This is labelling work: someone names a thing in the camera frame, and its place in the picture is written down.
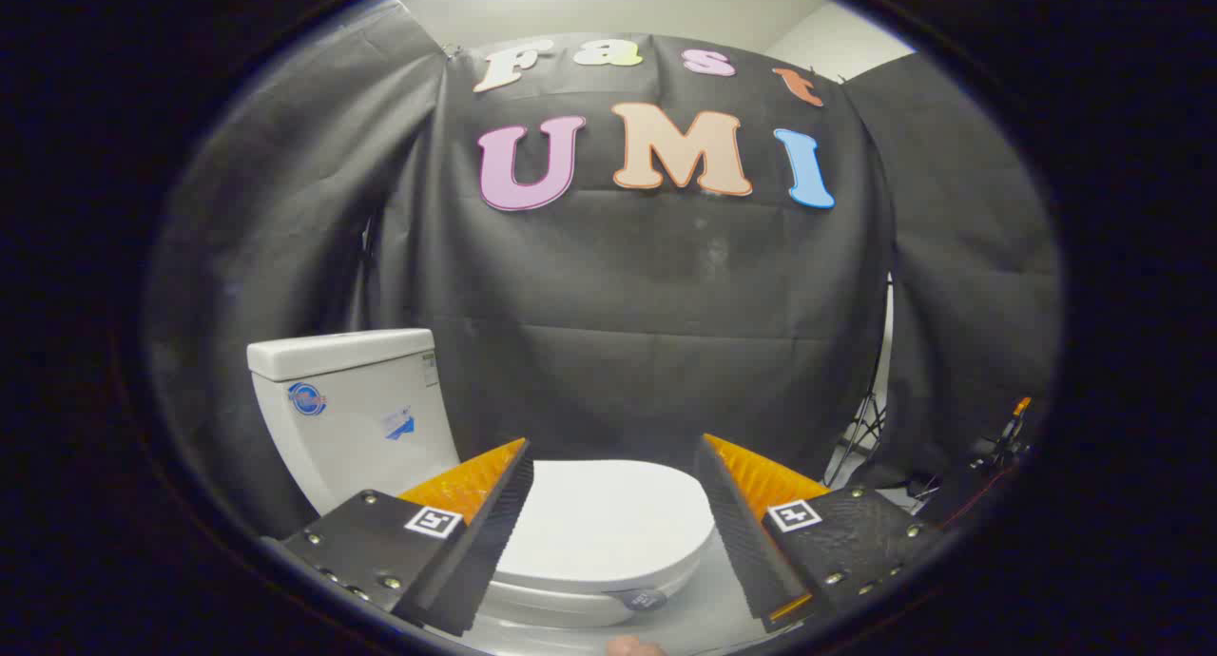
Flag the black backdrop cloth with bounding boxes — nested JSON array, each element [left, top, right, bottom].
[[143, 0, 1064, 543]]

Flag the white toilet tank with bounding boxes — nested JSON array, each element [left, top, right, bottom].
[[247, 329, 462, 516]]

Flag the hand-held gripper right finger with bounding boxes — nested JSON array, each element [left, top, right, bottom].
[[692, 434, 952, 634]]

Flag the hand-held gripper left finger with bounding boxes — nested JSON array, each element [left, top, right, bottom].
[[261, 437, 535, 638]]

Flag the dark equipment with orange clip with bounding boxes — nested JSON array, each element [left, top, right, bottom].
[[913, 396, 1035, 529]]

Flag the black tripod stand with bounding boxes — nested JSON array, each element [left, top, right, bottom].
[[822, 276, 895, 491]]

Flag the white toilet lid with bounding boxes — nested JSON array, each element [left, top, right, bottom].
[[494, 460, 716, 595]]

